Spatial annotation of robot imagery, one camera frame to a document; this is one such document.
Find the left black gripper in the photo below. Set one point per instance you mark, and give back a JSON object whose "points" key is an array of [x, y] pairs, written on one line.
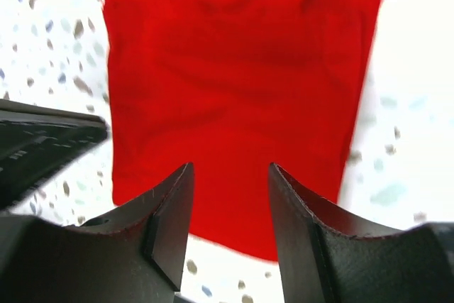
{"points": [[38, 142]]}

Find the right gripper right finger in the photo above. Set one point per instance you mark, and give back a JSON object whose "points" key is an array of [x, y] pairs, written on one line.
{"points": [[327, 254]]}

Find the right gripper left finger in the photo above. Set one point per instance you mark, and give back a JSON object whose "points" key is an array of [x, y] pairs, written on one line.
{"points": [[164, 214]]}

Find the red t-shirt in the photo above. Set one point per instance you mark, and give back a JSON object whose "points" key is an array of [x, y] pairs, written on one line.
{"points": [[232, 86]]}

